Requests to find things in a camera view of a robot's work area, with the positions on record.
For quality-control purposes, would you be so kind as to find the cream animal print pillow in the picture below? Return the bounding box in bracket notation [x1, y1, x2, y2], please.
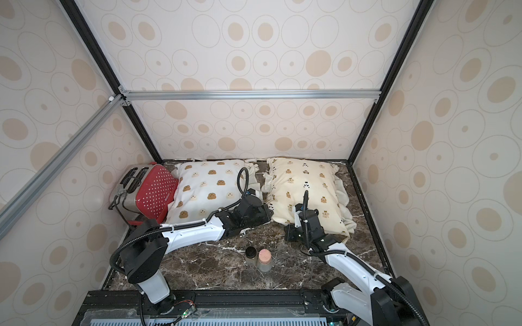
[260, 157, 358, 239]

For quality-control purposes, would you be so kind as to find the white bear print pillow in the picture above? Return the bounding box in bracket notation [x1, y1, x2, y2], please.
[165, 160, 260, 224]

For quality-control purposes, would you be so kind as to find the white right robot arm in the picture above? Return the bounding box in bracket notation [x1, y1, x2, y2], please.
[285, 190, 429, 325]

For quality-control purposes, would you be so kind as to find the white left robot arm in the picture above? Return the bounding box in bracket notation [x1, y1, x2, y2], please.
[110, 168, 273, 304]

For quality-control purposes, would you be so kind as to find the black cap shaker bottle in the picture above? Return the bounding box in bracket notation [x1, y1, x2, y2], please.
[245, 246, 258, 266]

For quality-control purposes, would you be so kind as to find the pink cap shaker bottle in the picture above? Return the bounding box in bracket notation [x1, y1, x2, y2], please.
[257, 249, 273, 272]

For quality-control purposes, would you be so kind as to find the red polka dot toaster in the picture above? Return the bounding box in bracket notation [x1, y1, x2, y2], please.
[108, 164, 179, 227]

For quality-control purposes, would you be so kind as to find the silver aluminium back bar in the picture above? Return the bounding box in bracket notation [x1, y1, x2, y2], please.
[122, 89, 381, 101]

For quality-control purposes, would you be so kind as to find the silver aluminium bar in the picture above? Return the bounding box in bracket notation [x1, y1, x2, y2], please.
[1, 95, 123, 238]
[122, 89, 381, 101]

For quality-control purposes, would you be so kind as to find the silver aluminium left bar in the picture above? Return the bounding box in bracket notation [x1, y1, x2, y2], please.
[1, 95, 123, 238]

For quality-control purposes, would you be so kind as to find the black frame post right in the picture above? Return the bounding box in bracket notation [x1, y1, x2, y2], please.
[347, 0, 434, 167]

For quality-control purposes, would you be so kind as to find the black frame post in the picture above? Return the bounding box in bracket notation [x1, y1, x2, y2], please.
[59, 0, 164, 163]
[347, 0, 434, 167]

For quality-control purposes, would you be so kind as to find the black frame post left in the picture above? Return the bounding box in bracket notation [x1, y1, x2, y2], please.
[59, 0, 164, 163]

